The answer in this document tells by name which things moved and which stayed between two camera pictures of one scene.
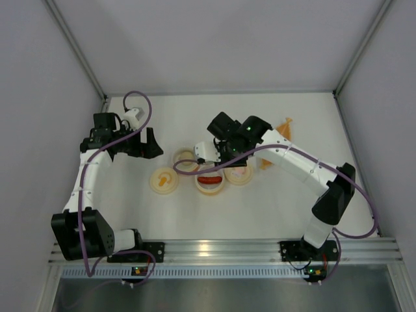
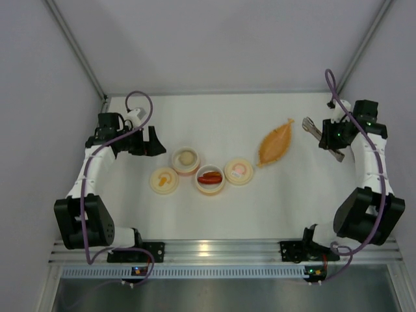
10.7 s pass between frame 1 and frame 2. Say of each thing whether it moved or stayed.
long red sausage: stayed
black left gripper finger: stayed
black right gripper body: moved
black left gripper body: stayed
